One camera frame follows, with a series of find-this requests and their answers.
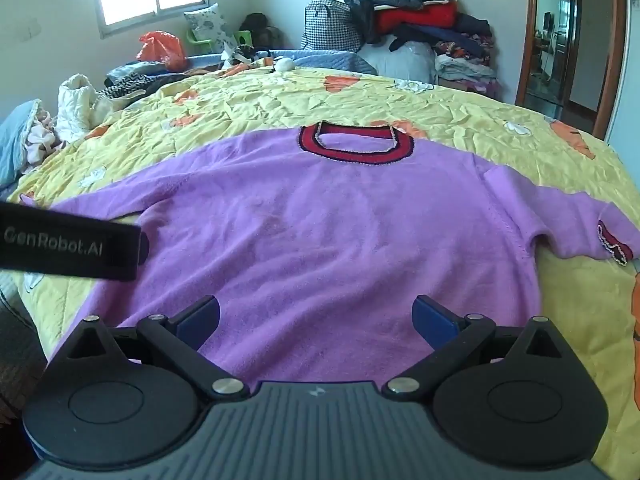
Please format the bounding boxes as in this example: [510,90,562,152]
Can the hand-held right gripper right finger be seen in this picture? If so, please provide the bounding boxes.
[382,295,574,402]

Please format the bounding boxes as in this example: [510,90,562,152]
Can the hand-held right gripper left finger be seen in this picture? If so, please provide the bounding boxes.
[67,295,251,402]

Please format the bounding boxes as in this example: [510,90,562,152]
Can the purple sweater with red collar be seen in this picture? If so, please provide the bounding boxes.
[50,121,640,386]

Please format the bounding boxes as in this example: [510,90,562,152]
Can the dark striped clothes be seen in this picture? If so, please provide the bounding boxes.
[104,60,206,100]

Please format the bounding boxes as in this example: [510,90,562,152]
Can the stack of folded clothes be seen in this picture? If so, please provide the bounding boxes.
[434,34,502,98]

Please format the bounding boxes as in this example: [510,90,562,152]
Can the pink ruffled cloth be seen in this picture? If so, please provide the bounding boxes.
[24,109,67,167]

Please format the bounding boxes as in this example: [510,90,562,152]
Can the light blue cloth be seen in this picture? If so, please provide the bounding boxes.
[0,99,45,192]

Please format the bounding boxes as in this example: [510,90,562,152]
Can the white quilted garment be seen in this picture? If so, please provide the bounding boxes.
[57,74,147,142]

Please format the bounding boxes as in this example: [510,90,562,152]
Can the orange plastic bag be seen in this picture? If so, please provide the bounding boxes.
[136,30,187,72]

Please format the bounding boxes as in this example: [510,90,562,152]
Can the yellow printed blanket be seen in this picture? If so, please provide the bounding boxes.
[9,65,640,461]

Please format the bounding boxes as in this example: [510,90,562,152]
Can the white wrapped bundle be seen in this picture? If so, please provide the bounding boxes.
[359,40,440,86]

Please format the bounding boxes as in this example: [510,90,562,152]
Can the floral pillow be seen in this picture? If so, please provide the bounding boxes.
[183,3,232,53]

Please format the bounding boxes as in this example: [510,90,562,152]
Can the green plastic chair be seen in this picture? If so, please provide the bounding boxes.
[186,29,254,56]

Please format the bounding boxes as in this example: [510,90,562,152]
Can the blue quilted cover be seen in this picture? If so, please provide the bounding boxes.
[186,48,379,77]

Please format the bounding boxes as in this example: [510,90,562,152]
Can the dark backpack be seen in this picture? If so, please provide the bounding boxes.
[239,12,284,51]

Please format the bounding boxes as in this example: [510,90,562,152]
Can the red folded garment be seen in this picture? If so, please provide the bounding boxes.
[375,2,461,36]

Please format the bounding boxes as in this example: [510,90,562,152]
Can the houndstooth bag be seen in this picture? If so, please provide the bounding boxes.
[301,0,375,53]

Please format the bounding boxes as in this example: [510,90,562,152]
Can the wooden door frame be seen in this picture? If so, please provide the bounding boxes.
[515,0,629,141]

